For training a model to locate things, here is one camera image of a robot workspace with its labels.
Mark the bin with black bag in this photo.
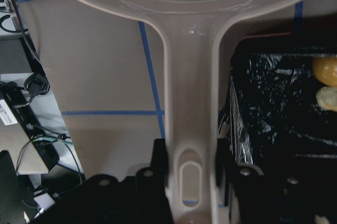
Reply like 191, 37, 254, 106
222, 32, 336, 167

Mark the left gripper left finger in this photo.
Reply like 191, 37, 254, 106
52, 138, 174, 224

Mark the beige plastic dustpan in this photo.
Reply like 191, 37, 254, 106
36, 0, 337, 224

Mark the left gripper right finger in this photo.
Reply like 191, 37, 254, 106
215, 139, 336, 223

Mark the orange-brown bread roll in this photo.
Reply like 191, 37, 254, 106
312, 57, 336, 87

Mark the pale croissant piece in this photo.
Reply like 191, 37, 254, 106
316, 86, 336, 112

